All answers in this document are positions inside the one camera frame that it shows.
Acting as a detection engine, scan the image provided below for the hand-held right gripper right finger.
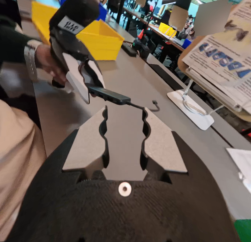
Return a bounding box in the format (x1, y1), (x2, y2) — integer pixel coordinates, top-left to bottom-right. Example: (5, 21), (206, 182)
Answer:
(140, 107), (189, 174)

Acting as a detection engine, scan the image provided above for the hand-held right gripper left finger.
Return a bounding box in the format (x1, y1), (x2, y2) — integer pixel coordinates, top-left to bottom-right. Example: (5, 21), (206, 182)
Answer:
(62, 106), (110, 180)

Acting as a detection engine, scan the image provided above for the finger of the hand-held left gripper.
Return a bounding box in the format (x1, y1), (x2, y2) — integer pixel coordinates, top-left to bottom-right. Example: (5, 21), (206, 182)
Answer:
(62, 53), (91, 105)
(80, 59), (107, 89)

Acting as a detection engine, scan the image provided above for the black USB hub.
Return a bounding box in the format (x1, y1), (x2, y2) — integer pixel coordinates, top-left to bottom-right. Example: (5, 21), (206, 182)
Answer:
(86, 83), (160, 112)

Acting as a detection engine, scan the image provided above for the yellow plastic bin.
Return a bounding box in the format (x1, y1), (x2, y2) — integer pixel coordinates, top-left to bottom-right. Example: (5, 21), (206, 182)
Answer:
(31, 1), (125, 61)

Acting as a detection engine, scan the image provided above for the green plastic bin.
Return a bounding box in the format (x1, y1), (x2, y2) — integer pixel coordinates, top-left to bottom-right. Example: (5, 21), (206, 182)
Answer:
(233, 219), (251, 242)

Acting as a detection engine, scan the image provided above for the person's left forearm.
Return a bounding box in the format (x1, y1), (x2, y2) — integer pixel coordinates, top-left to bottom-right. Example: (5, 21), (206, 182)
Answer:
(0, 15), (43, 67)

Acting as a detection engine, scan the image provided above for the grey desk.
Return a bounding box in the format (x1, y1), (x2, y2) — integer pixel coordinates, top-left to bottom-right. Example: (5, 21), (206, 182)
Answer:
(33, 21), (251, 225)

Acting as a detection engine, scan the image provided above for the person's left hand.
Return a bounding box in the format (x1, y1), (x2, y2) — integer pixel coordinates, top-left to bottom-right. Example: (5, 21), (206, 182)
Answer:
(35, 44), (69, 86)

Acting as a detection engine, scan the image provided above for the black power strip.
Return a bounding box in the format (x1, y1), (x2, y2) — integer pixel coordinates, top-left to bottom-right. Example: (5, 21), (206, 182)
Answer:
(121, 42), (138, 57)

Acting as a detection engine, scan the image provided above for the blue plastic bin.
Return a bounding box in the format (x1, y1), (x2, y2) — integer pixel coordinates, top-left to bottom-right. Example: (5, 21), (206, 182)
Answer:
(57, 0), (108, 22)

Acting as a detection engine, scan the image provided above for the person's pale clothing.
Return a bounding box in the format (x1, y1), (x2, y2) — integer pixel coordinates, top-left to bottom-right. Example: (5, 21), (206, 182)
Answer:
(0, 99), (48, 242)

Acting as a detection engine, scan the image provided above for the printed paper sheet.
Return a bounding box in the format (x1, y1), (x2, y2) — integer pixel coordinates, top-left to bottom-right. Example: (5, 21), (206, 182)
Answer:
(225, 147), (251, 195)

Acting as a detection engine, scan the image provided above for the cardboard sheet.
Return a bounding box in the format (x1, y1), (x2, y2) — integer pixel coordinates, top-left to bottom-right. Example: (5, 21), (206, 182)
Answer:
(169, 5), (189, 32)

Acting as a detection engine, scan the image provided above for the instruction sheet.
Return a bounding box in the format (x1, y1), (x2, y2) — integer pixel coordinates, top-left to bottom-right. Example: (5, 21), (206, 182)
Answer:
(181, 0), (251, 110)

